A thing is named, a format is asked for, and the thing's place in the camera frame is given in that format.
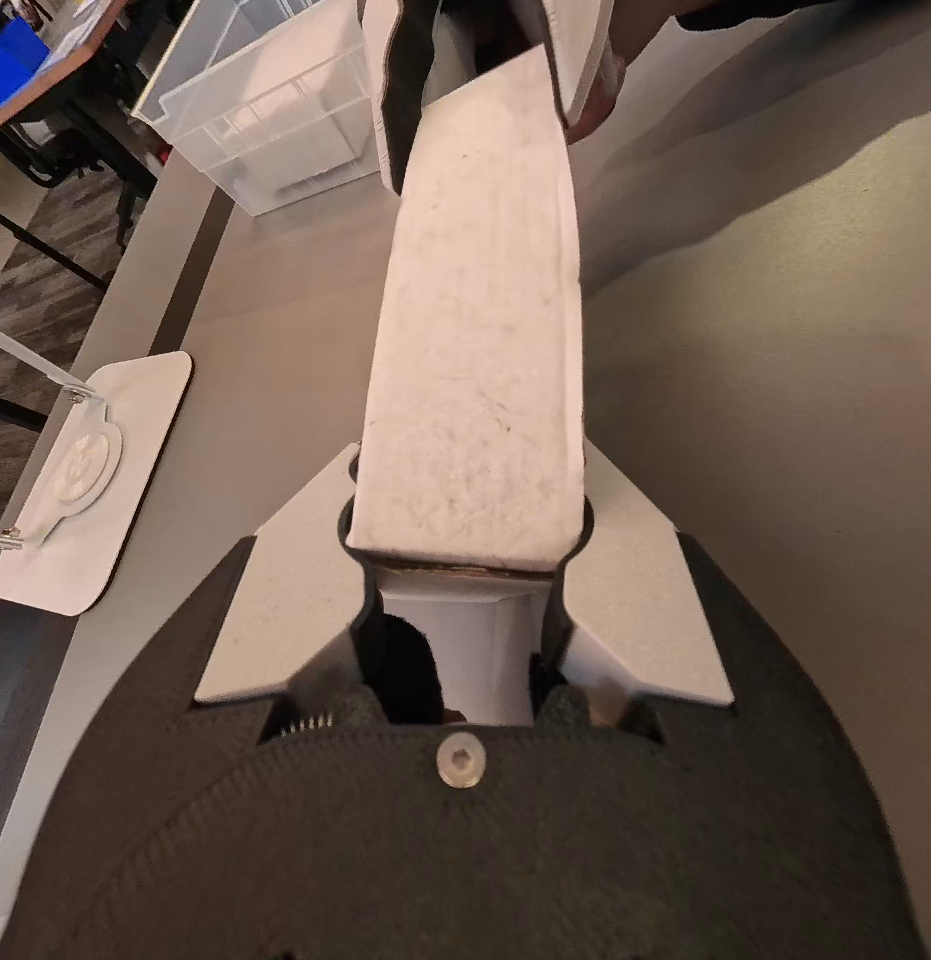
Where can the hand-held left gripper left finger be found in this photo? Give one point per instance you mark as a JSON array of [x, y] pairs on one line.
[[285, 600]]

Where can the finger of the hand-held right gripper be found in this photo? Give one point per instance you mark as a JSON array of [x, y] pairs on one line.
[[402, 75], [578, 45]]

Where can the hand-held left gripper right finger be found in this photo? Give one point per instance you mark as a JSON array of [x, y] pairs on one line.
[[638, 600]]

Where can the clear plastic storage bin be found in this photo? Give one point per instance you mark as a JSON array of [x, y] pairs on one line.
[[270, 112]]

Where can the white cardboard box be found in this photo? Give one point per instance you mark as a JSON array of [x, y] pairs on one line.
[[473, 337]]

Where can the person's right hand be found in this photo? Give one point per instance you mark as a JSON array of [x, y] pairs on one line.
[[638, 30]]

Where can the brown wooden desk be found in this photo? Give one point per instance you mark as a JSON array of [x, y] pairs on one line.
[[68, 64]]

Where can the blue monitor screen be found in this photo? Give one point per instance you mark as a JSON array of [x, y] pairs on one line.
[[12, 64]]

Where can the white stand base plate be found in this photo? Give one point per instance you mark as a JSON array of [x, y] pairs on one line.
[[135, 450]]

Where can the round white mount disc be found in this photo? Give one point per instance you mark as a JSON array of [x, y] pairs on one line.
[[87, 465]]

